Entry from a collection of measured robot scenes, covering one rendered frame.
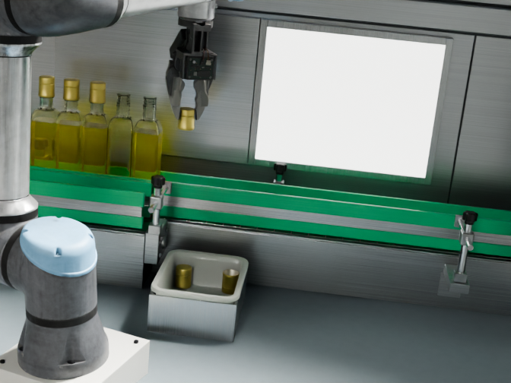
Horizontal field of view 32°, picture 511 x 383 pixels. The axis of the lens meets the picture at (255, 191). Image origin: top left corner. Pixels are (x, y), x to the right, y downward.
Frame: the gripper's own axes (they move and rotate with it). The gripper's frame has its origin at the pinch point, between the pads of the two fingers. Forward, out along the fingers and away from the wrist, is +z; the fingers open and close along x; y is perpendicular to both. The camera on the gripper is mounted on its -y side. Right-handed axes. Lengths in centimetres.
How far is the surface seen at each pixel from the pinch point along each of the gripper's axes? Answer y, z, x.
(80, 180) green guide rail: -8.2, 17.4, -20.7
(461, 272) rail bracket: 35, 25, 50
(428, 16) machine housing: 4, -23, 52
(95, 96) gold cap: -11.7, -0.7, -17.5
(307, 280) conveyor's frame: 13.3, 34.7, 26.4
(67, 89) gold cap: -14.4, -1.6, -23.2
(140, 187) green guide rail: -2.6, 17.4, -8.7
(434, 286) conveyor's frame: 25, 33, 51
